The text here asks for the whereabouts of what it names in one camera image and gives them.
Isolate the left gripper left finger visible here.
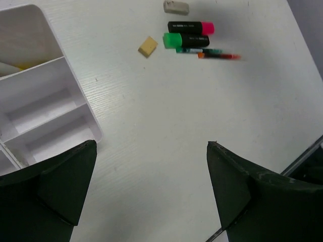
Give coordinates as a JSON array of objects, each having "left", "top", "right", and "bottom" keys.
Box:
[{"left": 1, "top": 140, "right": 97, "bottom": 241}]

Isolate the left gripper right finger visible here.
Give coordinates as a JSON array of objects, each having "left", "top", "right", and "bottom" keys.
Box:
[{"left": 206, "top": 142, "right": 322, "bottom": 241}]

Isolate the yellow-capped white pen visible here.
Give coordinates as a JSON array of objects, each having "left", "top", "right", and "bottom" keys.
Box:
[{"left": 0, "top": 62, "right": 29, "bottom": 77}]

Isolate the grey white eraser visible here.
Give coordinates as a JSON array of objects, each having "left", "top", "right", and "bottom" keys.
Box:
[{"left": 163, "top": 1, "right": 189, "bottom": 15}]

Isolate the right white organizer box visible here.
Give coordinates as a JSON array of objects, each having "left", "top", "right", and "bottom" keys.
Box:
[{"left": 1, "top": 5, "right": 102, "bottom": 174}]

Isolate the red gel pen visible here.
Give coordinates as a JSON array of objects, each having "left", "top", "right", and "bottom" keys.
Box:
[{"left": 197, "top": 52, "right": 241, "bottom": 60}]

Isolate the green gel pen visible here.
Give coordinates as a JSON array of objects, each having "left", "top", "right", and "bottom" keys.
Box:
[{"left": 176, "top": 47, "right": 223, "bottom": 54}]

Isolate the pink highlighter marker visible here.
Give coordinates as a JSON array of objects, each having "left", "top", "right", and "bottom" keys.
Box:
[{"left": 168, "top": 21, "right": 215, "bottom": 35}]

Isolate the green highlighter marker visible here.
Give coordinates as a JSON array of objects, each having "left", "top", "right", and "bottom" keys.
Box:
[{"left": 163, "top": 33, "right": 210, "bottom": 49}]

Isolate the tan eraser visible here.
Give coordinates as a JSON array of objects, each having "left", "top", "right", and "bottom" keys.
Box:
[{"left": 138, "top": 36, "right": 158, "bottom": 58}]

